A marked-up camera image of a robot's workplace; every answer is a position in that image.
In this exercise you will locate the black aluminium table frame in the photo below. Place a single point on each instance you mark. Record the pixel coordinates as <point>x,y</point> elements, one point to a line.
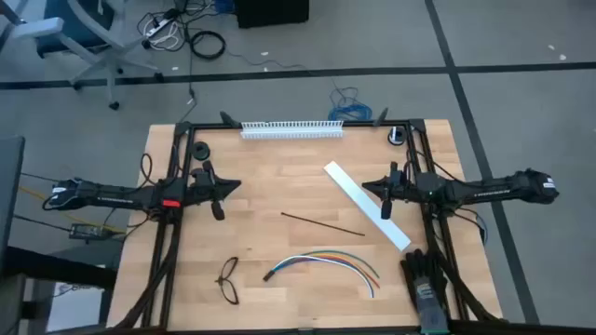
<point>209,125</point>

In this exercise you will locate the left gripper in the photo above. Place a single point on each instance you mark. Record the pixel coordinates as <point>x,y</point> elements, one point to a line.
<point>199,188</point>

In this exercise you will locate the grey office chair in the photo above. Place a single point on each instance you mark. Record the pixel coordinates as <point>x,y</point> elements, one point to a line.
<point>70,28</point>

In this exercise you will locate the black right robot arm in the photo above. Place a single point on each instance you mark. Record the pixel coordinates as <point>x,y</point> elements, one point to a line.
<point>489,191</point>

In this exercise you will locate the black-framed eyeglasses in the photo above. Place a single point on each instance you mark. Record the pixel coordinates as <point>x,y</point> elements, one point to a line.
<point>218,280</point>

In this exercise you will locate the black and grey work glove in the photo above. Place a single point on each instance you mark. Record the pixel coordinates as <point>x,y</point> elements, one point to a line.
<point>426,279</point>

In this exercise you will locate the dark tape roll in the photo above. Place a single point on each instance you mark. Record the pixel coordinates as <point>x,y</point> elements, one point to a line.
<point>201,151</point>

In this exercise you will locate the white duct cover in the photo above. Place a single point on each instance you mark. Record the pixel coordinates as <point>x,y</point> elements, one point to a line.
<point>368,207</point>

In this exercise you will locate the black and white tape roll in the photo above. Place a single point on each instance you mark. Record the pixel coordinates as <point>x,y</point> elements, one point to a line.
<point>396,135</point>

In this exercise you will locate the black box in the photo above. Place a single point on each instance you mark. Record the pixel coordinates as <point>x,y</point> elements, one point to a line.
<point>270,11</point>

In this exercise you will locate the thin black rod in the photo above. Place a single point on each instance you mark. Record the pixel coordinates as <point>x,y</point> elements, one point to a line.
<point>322,224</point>

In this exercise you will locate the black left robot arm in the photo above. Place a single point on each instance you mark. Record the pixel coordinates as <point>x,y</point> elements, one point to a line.
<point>116,197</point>

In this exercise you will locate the dark desk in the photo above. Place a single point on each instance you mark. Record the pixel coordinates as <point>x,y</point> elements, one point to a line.
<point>46,270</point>

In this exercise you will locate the white power strip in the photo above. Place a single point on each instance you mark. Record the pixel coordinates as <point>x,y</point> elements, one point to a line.
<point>160,25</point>

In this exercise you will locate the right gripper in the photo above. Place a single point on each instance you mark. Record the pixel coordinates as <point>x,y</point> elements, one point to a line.
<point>407,186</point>

